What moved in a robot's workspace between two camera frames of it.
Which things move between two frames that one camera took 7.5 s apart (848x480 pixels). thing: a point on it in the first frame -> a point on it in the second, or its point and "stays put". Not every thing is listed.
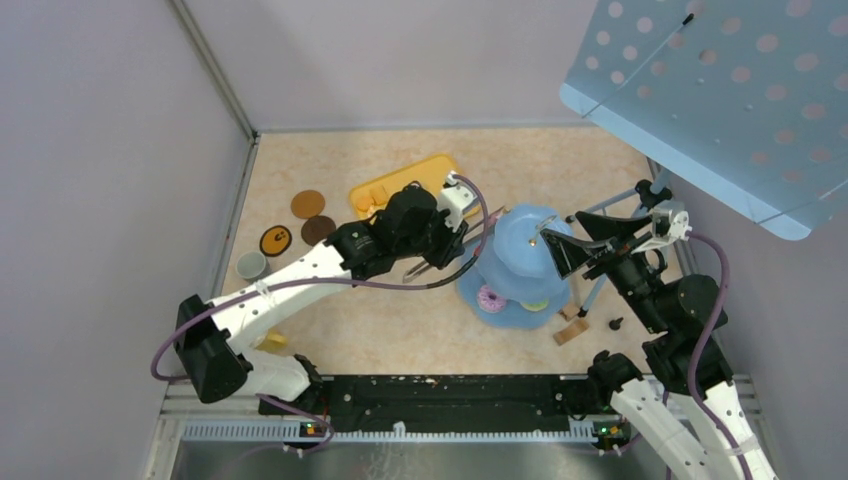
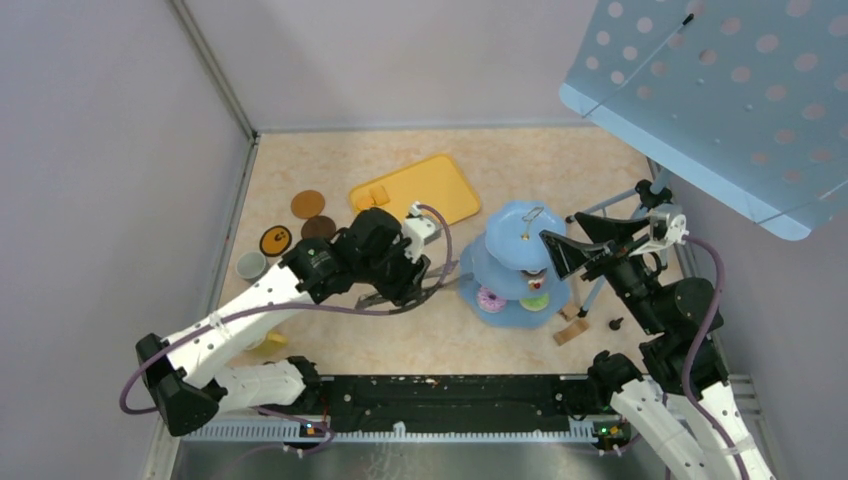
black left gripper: x=453 y=241 -> x=405 y=287
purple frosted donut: x=490 y=300 stays put
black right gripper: x=611 y=248 stays put
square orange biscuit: x=379 y=194 stays put
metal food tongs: x=467 y=232 -> x=372 y=298
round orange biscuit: x=363 y=203 stays put
